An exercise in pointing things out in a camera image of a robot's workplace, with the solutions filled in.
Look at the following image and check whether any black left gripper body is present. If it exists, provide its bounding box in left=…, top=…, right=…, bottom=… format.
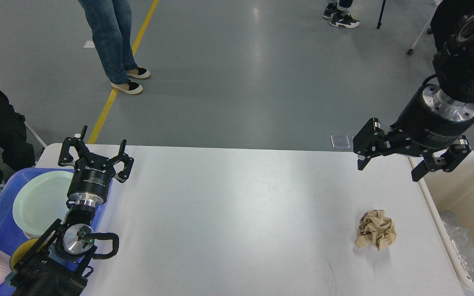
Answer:
left=67, top=161, right=115, bottom=206

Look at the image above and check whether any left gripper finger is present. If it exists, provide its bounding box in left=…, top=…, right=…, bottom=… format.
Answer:
left=57, top=125, right=91, bottom=169
left=104, top=139, right=134, bottom=184

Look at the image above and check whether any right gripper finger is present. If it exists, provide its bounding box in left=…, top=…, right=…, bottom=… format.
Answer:
left=353, top=118, right=406, bottom=170
left=411, top=136, right=472, bottom=182

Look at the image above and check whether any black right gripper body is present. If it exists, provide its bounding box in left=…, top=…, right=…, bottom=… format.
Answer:
left=390, top=84, right=474, bottom=155

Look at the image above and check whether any light green plate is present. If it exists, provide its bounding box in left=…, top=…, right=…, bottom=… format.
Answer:
left=12, top=171, right=73, bottom=235

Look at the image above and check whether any brown paper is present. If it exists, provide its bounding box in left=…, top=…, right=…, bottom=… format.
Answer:
left=354, top=210, right=397, bottom=250

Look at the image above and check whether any silver foil bag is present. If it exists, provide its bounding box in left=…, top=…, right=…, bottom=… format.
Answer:
left=439, top=210, right=474, bottom=282

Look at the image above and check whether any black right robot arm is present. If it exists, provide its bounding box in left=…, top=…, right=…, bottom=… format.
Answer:
left=353, top=0, right=474, bottom=182

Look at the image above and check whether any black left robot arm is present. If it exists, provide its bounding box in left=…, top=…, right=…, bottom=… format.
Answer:
left=7, top=126, right=134, bottom=296

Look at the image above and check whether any beige plastic bin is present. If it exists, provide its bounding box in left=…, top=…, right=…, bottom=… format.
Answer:
left=419, top=151, right=474, bottom=291

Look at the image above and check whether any pink plate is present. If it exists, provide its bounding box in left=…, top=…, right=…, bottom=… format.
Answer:
left=22, top=231, right=41, bottom=239

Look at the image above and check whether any blue plastic tray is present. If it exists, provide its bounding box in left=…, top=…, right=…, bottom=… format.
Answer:
left=0, top=168, right=103, bottom=296

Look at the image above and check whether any person in black and jeans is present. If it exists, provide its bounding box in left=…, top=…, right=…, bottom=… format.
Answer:
left=79, top=0, right=151, bottom=95

